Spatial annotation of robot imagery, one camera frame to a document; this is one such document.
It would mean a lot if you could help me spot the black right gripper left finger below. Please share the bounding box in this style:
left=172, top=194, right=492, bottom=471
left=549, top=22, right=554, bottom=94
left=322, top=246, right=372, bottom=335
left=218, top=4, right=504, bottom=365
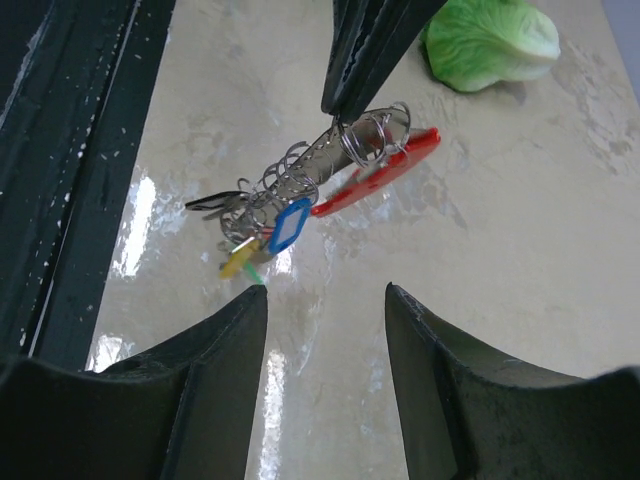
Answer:
left=1, top=285, right=268, bottom=479

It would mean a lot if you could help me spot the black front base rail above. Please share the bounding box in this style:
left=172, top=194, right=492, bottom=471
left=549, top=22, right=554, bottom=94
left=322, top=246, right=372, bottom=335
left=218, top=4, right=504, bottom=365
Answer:
left=1, top=1, right=174, bottom=371

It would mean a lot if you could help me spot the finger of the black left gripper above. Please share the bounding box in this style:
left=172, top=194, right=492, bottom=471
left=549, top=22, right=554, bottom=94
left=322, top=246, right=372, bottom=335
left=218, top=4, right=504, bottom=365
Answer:
left=337, top=0, right=445, bottom=124
left=321, top=1, right=415, bottom=118

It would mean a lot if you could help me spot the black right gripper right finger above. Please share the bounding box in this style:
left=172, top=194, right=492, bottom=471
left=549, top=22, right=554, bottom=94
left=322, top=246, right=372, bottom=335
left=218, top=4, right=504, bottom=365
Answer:
left=385, top=284, right=639, bottom=479

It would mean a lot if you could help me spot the key bunch with red carabiner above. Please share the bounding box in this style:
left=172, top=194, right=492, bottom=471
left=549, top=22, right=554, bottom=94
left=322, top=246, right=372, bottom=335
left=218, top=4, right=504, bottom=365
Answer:
left=185, top=102, right=441, bottom=281

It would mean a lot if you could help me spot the green lettuce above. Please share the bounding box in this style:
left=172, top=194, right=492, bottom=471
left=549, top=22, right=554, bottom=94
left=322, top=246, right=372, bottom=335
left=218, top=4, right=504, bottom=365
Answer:
left=420, top=0, right=561, bottom=93

